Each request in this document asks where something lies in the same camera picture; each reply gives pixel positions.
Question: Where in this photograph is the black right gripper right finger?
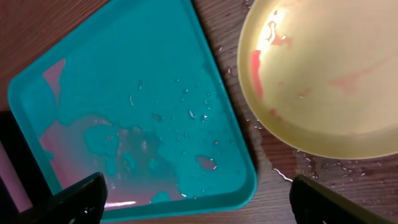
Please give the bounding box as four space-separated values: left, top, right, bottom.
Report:
289 174 394 224

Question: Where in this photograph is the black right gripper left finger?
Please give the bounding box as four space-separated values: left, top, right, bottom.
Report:
12 172 108 224

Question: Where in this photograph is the teal serving tray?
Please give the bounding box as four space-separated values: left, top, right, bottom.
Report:
7 0 257 222

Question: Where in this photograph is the yellow plate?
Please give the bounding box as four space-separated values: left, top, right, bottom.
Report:
237 0 397 159

